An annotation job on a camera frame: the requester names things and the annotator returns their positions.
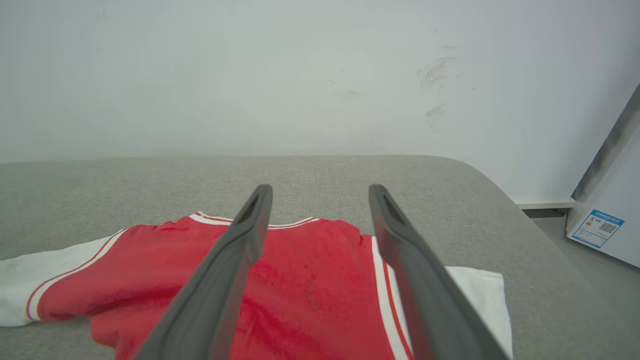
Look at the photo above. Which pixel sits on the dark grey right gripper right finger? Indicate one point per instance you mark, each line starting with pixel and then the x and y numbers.
pixel 430 310

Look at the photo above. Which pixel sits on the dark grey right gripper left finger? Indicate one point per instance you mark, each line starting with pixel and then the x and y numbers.
pixel 215 300

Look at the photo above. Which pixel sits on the red and white jersey shirt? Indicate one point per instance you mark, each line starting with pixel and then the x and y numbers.
pixel 320 280

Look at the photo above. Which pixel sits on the blue and white energy label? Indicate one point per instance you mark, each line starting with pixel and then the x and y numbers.
pixel 597 229

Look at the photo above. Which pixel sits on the white appliance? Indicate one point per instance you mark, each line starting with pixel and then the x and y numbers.
pixel 625 195

